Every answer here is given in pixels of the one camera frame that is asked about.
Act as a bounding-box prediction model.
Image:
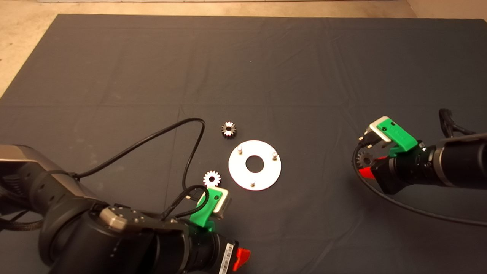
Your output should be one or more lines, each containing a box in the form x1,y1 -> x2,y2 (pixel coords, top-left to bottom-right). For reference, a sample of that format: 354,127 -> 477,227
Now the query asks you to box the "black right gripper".
358,147 -> 435,195

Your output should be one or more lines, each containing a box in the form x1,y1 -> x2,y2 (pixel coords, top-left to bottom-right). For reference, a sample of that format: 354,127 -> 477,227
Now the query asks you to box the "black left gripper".
183,229 -> 251,274

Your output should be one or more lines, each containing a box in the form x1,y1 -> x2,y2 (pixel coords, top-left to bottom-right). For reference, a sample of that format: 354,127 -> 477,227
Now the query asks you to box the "small steel planetary gear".
221,121 -> 237,139
203,170 -> 221,188
358,151 -> 375,168

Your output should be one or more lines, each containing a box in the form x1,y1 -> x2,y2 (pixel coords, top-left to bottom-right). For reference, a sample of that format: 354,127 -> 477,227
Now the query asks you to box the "round metal carrier plate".
228,140 -> 282,191

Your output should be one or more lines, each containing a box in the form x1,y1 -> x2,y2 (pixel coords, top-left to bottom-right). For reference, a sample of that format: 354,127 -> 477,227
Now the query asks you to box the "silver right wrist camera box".
363,116 -> 392,147

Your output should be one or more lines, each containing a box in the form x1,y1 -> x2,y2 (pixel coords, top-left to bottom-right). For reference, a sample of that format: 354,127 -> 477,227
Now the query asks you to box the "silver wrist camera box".
207,186 -> 231,220
363,116 -> 392,147

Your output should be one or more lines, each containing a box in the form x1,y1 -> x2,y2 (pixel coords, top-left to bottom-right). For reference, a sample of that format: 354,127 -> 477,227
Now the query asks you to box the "green right camera mount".
379,118 -> 426,157

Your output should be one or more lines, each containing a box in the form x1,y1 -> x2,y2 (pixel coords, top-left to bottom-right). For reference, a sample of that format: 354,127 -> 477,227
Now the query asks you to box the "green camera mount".
379,118 -> 426,157
189,188 -> 223,233

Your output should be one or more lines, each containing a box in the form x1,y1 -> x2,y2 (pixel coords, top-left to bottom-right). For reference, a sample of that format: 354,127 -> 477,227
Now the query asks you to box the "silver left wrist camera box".
207,186 -> 231,220

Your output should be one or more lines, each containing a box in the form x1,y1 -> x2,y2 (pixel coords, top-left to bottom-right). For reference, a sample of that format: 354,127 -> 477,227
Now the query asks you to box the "green left camera mount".
189,188 -> 223,233

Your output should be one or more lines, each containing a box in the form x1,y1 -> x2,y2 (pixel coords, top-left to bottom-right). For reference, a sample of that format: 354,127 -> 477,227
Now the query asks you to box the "black braided cable loop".
162,185 -> 210,221
438,108 -> 478,138

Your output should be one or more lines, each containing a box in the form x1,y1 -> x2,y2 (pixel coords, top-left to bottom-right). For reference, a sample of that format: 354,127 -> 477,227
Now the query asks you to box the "thin black left camera cable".
74,118 -> 206,202

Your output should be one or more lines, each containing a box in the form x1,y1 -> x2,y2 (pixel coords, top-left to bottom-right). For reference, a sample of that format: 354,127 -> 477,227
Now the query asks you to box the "black braided sleeve cable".
0,209 -> 44,231

